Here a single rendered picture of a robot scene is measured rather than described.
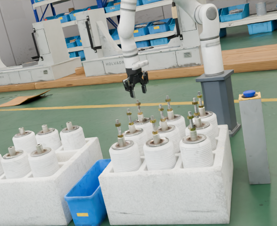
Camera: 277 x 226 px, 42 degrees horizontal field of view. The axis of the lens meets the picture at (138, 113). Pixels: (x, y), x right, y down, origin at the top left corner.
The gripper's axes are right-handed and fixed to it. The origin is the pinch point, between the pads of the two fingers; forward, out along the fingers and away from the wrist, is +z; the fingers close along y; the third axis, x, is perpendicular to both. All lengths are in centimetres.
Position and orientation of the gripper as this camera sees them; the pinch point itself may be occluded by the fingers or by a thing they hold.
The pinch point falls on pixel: (138, 93)
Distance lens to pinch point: 174.1
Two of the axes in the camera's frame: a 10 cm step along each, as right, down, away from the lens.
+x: 6.0, 2.2, -7.7
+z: 1.9, 9.0, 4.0
